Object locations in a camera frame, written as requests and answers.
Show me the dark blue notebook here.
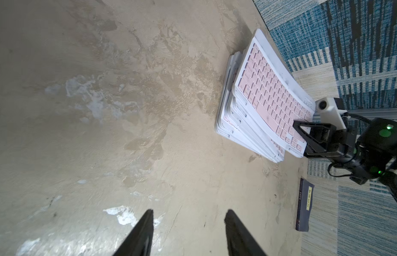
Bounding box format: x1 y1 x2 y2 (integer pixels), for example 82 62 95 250
295 178 315 232

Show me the pink keyboard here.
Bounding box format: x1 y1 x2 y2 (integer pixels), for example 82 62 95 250
233 29 315 158
214 51 285 163

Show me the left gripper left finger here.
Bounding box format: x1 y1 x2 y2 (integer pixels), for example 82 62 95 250
113 209 154 256

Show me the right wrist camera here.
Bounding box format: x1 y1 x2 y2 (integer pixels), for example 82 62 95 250
315 97 347 130

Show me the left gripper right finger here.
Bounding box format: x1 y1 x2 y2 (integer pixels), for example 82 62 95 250
224 209 267 256

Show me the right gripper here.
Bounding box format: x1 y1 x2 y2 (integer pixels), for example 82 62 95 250
293 121 357 163

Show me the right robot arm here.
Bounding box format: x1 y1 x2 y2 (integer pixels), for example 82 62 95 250
293 118 397 202

